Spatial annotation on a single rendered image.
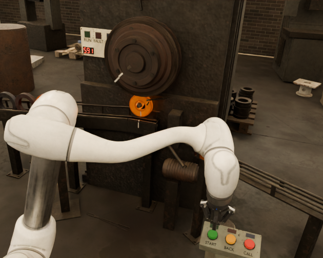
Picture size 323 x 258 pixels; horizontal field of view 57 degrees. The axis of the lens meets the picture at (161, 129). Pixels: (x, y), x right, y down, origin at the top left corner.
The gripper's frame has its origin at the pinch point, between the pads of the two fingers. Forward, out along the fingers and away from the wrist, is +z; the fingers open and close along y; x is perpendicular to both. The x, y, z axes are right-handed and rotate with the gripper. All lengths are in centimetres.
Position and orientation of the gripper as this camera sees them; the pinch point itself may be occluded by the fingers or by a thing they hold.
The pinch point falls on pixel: (215, 222)
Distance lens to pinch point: 126.1
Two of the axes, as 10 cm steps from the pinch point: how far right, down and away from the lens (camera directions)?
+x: -2.9, 7.0, -6.5
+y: -9.5, -1.7, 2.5
